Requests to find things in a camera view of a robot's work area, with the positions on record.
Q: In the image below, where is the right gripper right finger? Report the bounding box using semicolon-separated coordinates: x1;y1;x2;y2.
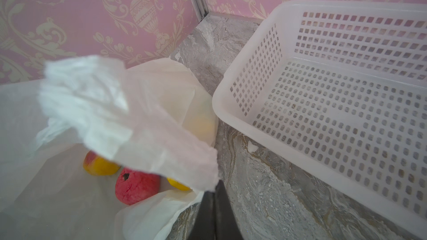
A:
215;180;244;240

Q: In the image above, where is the yellow lemon fruit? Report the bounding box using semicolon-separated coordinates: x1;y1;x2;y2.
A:
167;178;191;191

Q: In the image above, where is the white perforated plastic basket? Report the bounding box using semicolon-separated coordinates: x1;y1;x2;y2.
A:
212;0;427;239

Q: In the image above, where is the pink red fruit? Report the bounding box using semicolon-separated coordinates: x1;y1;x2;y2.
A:
115;168;161;206

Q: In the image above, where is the yellow red mango fruit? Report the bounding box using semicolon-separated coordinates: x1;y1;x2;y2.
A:
83;151;121;176

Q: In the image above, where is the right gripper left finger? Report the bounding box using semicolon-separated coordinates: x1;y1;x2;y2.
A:
187;192;215;240

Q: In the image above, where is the white plastic bag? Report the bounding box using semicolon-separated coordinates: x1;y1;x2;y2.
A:
1;56;219;240

